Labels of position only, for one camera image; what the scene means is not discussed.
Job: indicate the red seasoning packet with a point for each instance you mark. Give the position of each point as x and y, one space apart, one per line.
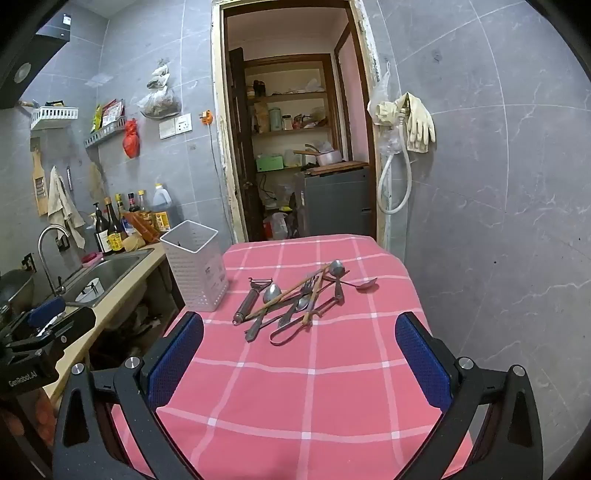
113 113

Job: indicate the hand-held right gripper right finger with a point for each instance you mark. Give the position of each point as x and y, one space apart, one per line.
422 364

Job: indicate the small glass jar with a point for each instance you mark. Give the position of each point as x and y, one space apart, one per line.
287 122

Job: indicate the pink checked tablecloth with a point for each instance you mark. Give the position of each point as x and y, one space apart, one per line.
300 392

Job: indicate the large oil jug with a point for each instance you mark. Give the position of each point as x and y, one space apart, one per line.
161 198

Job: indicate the red plastic bag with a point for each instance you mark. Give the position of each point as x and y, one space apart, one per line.
131 141

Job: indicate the orange wall hook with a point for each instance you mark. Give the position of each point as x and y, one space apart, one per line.
206 117

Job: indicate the metal fork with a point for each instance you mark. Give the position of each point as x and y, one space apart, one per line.
307 288

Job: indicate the metal peeler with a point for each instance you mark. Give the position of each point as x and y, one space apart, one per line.
247 304

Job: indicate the grey cabinet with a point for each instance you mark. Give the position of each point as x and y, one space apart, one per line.
332 203

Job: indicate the grey wall rack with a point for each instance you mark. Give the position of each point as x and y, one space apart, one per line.
104 134

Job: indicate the wooden cutting board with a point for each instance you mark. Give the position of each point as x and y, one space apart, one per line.
337 167

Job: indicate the white plastic jug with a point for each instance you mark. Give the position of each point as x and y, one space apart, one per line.
275 226

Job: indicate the white cup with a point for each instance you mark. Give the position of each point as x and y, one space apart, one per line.
87 290

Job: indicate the yellow green seasoning packet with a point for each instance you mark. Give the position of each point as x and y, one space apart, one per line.
98 117

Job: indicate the dark wooden door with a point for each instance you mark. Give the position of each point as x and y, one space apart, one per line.
238 138

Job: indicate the steel sink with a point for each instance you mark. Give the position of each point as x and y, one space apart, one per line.
115 267

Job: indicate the dark capped sauce bottle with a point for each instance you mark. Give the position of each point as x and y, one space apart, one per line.
133 203

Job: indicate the beige towel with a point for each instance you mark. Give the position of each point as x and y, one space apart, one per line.
62 207

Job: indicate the dark pump bottle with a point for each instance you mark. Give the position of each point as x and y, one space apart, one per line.
99 233

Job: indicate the wooden chopstick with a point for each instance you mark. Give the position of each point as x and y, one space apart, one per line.
313 297
286 293

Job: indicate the hanging metal tool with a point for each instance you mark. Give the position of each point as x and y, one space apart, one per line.
69 177

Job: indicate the orange packet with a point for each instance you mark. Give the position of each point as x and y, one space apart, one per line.
141 226

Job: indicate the metal pot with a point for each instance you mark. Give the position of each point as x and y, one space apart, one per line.
328 158

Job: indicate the white wall basket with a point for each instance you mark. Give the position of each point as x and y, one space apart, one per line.
53 117

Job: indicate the white perforated utensil holder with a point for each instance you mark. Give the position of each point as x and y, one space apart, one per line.
198 272

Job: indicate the black range hood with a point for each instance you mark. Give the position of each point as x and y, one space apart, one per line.
18 69

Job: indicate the green box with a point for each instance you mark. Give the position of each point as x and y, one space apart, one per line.
269 164

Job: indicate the small metal spoon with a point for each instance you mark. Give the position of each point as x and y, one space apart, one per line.
302 303

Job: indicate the wooden shelf unit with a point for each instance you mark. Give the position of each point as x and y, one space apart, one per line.
291 96

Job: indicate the wooden grater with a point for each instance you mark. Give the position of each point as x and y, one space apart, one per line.
39 184

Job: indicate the mint green canister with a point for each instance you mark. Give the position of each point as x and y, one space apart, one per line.
275 120

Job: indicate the pink sponge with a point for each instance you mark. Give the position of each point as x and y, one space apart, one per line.
92 258

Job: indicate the metal tongs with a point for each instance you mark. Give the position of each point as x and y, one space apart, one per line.
286 337

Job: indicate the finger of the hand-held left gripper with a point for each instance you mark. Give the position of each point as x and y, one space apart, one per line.
76 323
44 311

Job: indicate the white hanging bag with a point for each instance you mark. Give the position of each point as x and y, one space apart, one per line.
159 74

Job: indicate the yellow capped clear bottle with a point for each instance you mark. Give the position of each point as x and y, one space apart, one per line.
141 199

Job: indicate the metal faucet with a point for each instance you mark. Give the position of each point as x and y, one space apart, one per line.
46 258

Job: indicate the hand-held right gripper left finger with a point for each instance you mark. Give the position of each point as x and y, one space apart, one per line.
175 362

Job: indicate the cream rubber glove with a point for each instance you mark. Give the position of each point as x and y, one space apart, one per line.
420 124
383 110

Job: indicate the clear bag of dried goods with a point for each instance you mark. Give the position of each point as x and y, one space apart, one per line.
159 104

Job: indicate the round metal spoon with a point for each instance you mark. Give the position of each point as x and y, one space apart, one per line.
337 267

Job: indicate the black wall socket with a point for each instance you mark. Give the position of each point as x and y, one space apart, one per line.
28 263

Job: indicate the white wall switch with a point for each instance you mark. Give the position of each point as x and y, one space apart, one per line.
167 129

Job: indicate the labelled soy sauce bottle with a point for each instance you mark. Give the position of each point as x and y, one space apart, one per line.
114 230

